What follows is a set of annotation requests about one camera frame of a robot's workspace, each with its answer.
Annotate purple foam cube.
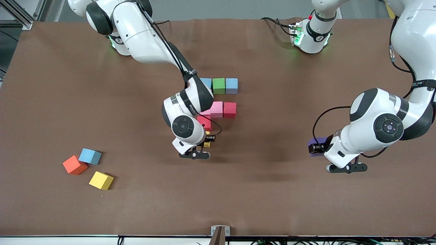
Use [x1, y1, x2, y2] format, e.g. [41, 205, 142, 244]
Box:
[308, 137, 328, 157]

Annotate aluminium frame post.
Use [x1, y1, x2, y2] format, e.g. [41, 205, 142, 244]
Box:
[0, 0, 46, 30]

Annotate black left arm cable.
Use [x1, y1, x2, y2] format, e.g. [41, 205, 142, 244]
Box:
[312, 17, 417, 159]

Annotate orange foam cube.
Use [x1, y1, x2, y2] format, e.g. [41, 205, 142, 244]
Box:
[62, 155, 88, 176]

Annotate brown table mat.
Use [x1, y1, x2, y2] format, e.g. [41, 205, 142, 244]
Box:
[0, 17, 436, 238]

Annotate tangled black cables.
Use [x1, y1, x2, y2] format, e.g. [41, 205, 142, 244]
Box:
[196, 237, 436, 245]

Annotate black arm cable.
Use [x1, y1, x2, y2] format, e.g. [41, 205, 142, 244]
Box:
[136, 0, 222, 136]
[312, 17, 417, 159]

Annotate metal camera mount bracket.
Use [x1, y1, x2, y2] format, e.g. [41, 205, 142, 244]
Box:
[211, 225, 231, 245]

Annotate black left base cable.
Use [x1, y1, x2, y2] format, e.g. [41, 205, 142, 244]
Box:
[261, 17, 293, 36]

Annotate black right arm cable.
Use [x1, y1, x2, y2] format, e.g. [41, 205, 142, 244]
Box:
[136, 0, 222, 136]

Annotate green foam cube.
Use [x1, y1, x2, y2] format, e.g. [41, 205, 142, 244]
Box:
[212, 78, 226, 95]

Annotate red foam cube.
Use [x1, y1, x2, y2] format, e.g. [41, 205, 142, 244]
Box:
[223, 102, 237, 118]
[198, 115, 212, 132]

